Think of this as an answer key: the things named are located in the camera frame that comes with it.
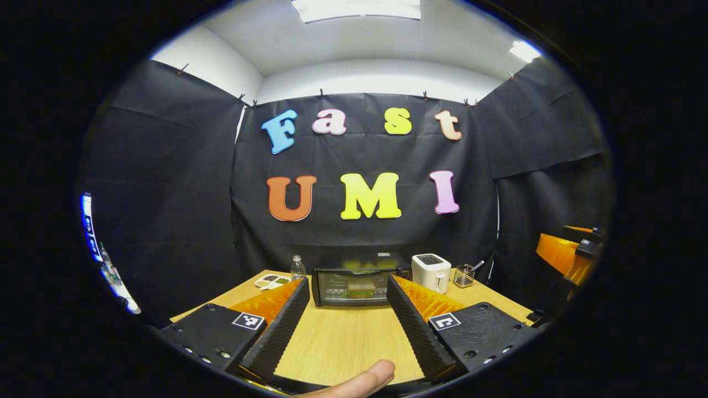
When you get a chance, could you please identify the white divided dish of beans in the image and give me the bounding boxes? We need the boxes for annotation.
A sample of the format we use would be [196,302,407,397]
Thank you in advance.
[254,273,293,291]

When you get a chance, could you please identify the black electric oven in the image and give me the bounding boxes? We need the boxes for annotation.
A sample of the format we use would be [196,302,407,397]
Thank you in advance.
[311,252,413,308]

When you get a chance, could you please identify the black backdrop cloth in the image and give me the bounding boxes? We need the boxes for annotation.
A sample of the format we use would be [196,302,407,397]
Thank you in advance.
[76,55,616,330]

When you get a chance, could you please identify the white toaster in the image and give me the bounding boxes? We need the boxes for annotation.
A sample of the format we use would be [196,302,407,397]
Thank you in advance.
[411,254,452,295]

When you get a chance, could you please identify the ceiling light panel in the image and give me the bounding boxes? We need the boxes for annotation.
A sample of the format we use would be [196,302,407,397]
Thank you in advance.
[291,0,423,24]
[508,40,542,64]

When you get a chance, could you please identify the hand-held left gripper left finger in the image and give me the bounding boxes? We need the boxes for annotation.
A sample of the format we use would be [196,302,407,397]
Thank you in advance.
[159,276,311,383]

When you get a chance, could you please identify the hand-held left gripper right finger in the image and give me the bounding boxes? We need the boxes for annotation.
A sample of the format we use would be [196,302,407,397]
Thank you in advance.
[386,275,540,384]

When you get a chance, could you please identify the wire mesh utensil holder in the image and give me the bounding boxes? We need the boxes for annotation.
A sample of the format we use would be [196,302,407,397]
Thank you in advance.
[453,264,476,289]

